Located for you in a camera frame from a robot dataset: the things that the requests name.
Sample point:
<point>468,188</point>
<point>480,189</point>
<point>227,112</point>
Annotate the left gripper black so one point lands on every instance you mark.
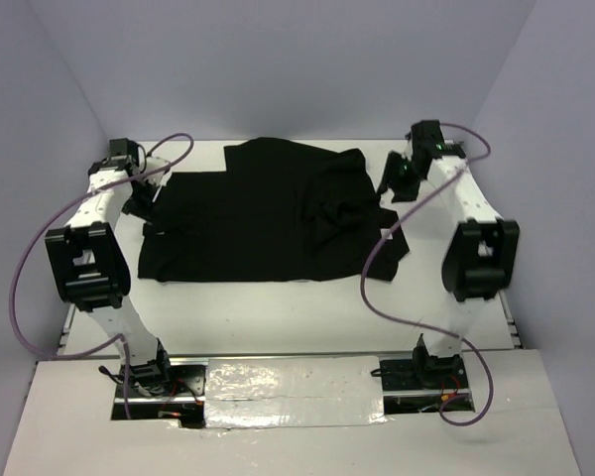
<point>145,211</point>

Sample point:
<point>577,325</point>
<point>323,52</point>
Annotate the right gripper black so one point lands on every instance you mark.
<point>391,179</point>

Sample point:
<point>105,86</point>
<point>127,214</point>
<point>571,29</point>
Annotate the black long sleeve shirt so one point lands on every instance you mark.
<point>280,212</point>

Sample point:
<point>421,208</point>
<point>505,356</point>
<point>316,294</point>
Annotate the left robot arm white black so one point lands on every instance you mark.
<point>91,271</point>

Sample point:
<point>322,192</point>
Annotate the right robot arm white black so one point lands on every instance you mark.
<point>434,159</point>

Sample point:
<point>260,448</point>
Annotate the white foam board front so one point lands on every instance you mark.
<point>66,429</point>

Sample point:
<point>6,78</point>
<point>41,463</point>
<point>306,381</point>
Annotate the silver foil sheet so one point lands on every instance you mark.
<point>292,392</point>

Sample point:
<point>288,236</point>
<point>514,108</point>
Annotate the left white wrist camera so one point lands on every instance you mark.
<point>154,170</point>

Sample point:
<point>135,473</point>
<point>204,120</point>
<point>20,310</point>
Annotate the aluminium rail left edge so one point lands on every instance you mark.
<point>61,353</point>

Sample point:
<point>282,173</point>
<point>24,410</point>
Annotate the aluminium rail edge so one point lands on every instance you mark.
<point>506,317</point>
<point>61,353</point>

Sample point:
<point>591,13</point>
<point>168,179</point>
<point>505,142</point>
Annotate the aluminium rail right edge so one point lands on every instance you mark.
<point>506,317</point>

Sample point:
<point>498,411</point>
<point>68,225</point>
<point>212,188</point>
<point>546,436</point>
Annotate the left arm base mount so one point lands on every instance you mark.
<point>181,398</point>

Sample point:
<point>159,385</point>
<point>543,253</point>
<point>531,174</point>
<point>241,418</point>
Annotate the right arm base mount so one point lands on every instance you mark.
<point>421,372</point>

